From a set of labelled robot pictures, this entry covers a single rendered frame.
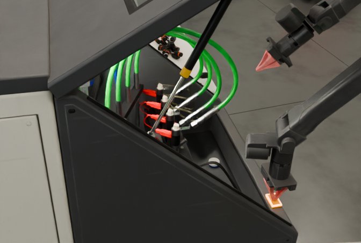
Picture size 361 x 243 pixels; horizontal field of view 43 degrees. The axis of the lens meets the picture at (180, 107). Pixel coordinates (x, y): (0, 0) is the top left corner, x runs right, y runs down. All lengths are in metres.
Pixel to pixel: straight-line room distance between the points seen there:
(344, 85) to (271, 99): 2.61
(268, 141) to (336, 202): 1.69
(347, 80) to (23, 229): 0.78
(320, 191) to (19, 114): 2.27
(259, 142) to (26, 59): 0.62
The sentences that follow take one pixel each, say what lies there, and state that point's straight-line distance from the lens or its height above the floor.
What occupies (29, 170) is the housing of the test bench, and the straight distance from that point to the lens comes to 0.97.
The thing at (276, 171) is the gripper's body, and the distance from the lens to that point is 1.28.
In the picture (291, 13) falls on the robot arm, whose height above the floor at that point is 1.40.
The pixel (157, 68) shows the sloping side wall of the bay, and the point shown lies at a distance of 1.63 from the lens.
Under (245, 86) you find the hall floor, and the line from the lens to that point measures 3.81.
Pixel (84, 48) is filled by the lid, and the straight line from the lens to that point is 0.86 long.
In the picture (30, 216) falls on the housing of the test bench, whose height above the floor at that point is 1.16.
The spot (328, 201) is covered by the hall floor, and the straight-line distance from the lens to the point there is 2.88.
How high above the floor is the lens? 1.90
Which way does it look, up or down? 33 degrees down
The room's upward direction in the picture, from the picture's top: 2 degrees clockwise
